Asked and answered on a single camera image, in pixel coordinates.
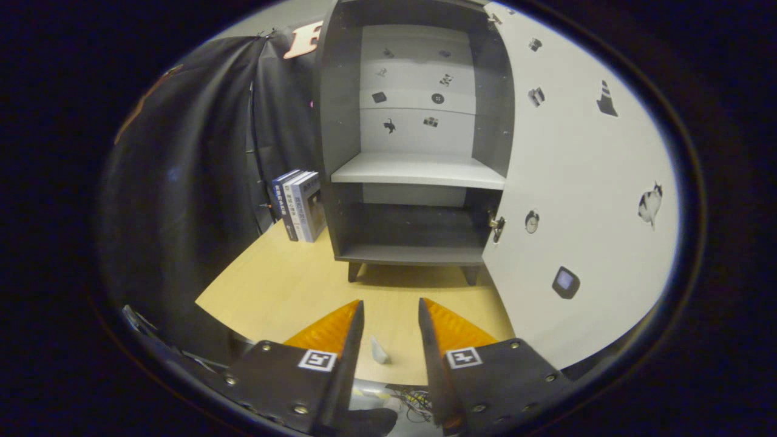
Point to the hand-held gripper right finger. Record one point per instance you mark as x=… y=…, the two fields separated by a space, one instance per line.
x=434 y=370

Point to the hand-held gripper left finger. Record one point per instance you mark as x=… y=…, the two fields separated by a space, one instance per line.
x=346 y=370

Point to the thin white blue item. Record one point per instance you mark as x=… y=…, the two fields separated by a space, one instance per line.
x=379 y=352

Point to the white cabinet door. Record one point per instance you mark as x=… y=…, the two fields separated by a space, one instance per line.
x=583 y=182

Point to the dark rounded object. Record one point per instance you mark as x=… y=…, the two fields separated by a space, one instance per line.
x=364 y=422

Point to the metal door hinge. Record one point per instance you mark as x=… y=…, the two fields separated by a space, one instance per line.
x=493 y=21
x=497 y=224

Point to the grey blue book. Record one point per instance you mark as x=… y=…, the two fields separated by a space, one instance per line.
x=315 y=209

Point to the white book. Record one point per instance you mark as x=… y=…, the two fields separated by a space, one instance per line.
x=289 y=209

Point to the dark blue book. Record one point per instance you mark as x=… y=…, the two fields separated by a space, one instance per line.
x=279 y=200

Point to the black backdrop pole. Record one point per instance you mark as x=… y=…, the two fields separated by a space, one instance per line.
x=254 y=152

